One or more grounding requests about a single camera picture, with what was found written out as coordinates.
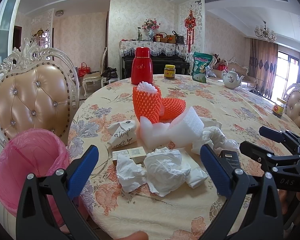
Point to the red handbag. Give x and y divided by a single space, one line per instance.
83 70

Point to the beige tufted ornate chair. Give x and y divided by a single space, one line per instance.
39 88

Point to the red thermos bottle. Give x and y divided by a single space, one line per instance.
142 66

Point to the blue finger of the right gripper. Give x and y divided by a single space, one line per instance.
257 153
274 135

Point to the cream sofa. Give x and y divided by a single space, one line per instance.
248 82

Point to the white foam sheet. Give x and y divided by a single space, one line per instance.
185 128

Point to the black small box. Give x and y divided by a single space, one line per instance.
231 157

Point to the person hand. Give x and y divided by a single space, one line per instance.
139 235

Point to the red label jar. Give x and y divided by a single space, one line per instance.
279 107

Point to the orange foam net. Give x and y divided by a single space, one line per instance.
171 108
147 101

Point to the white tissue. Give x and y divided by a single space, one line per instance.
166 171

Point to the distant cream chair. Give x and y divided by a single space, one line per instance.
95 76

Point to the white foam block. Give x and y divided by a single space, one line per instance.
153 135

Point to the white plastic bag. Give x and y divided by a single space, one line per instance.
214 137

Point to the brown curtain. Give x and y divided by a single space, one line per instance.
263 65

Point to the flower vase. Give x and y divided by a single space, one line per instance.
151 25

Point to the white ceramic teapot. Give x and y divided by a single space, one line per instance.
231 79

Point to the pink lined trash bin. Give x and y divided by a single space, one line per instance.
36 151

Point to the small cardboard box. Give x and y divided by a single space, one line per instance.
137 154

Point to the yellow lid jar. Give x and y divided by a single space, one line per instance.
169 71

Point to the chandelier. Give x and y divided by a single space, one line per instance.
264 33

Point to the black piano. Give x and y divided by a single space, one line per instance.
159 63

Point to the white cabinet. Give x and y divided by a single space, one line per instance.
8 12

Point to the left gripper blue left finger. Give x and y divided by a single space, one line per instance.
35 219

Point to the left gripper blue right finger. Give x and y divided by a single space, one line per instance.
252 209

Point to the red chinese knot ornament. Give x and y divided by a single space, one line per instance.
190 24

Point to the green snack bag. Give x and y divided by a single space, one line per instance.
201 66

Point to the white printed paper bag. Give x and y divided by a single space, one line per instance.
122 133

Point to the lace piano cover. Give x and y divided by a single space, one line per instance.
156 48

